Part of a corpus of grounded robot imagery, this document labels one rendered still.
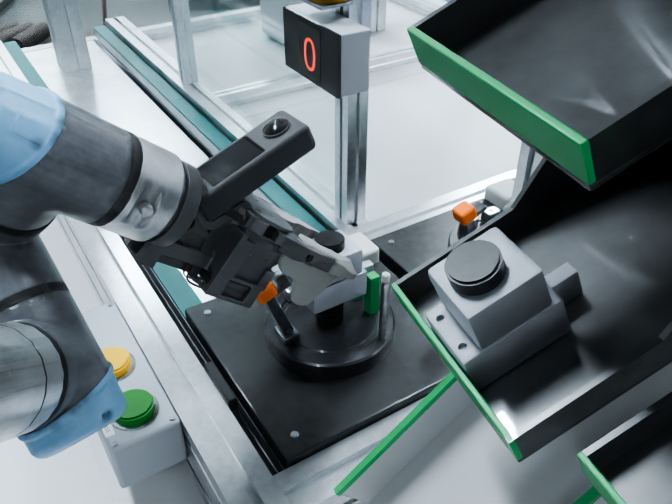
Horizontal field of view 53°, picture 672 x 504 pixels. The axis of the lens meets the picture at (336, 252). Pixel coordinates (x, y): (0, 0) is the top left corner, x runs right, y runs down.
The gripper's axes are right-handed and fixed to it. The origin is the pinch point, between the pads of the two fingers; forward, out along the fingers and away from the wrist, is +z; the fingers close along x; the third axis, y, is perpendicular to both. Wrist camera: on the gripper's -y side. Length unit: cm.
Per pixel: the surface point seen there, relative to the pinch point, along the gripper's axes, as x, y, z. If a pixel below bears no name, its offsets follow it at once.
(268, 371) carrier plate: 1.7, 13.9, 0.1
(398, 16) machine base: -113, -44, 83
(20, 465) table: -9.8, 38.6, -11.2
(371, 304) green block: 2.0, 3.1, 7.0
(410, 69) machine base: -78, -30, 67
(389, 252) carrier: -8.4, -0.8, 16.8
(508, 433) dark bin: 32.4, -3.4, -16.6
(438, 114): -55, -23, 59
